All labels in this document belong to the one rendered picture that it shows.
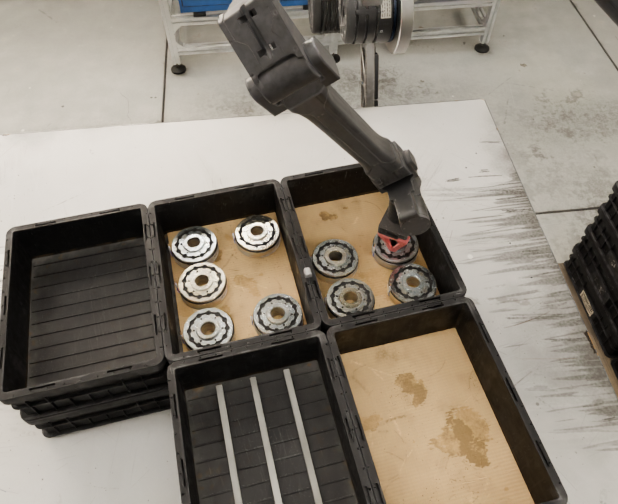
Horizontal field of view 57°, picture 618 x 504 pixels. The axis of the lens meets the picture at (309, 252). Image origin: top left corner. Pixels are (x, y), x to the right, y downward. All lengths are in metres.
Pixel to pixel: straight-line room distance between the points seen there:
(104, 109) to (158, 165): 1.41
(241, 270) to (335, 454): 0.45
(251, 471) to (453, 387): 0.42
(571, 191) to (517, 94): 0.67
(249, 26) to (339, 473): 0.76
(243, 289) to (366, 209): 0.36
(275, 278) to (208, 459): 0.41
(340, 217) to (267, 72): 0.66
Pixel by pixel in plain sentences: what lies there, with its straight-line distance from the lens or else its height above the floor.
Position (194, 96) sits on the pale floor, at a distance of 3.05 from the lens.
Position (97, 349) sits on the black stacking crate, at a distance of 1.25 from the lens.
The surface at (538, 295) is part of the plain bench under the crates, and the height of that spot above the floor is 0.70.
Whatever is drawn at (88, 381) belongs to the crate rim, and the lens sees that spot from 1.11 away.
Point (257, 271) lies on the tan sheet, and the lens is 1.27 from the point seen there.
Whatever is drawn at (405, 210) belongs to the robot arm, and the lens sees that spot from 1.07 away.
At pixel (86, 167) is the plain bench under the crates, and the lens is 1.77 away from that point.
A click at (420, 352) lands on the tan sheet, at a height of 0.83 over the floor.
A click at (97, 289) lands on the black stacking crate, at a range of 1.33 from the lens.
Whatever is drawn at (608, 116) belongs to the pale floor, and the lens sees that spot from 3.24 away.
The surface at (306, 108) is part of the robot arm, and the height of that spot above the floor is 1.36.
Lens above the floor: 1.89
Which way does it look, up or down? 55 degrees down
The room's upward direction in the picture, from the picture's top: straight up
